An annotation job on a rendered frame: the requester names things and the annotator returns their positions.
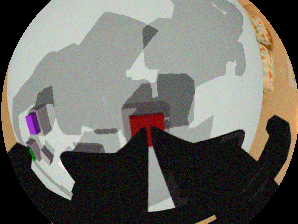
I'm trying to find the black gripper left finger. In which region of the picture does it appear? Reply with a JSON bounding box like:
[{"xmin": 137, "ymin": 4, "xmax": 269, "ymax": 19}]
[{"xmin": 60, "ymin": 127, "xmax": 149, "ymax": 213}]

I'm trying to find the red button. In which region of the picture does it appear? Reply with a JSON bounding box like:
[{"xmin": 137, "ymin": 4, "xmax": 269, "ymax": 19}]
[{"xmin": 121, "ymin": 101, "xmax": 170, "ymax": 148}]

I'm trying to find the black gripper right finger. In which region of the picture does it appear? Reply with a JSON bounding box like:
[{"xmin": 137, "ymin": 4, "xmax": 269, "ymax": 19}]
[{"xmin": 150, "ymin": 125, "xmax": 245, "ymax": 208}]

